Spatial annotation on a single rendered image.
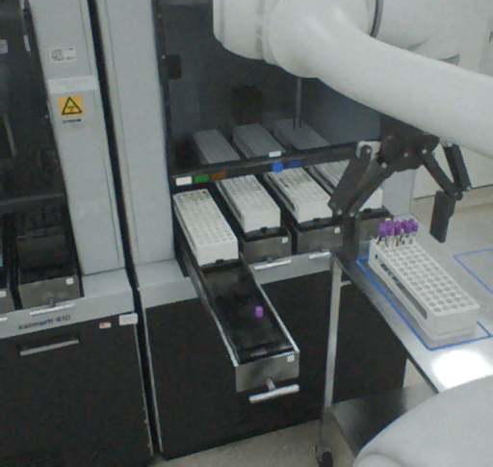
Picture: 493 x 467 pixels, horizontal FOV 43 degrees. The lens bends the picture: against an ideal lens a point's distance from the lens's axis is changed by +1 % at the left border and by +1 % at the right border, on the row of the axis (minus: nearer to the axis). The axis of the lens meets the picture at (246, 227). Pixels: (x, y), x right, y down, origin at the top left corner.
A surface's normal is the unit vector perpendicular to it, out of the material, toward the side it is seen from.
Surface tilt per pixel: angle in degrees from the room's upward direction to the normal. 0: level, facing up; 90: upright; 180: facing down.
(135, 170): 90
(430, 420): 36
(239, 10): 79
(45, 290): 90
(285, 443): 0
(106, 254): 90
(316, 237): 90
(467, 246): 0
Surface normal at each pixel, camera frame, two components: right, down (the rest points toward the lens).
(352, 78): -0.73, 0.36
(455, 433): -0.40, -0.86
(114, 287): -0.02, -0.86
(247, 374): 0.31, 0.48
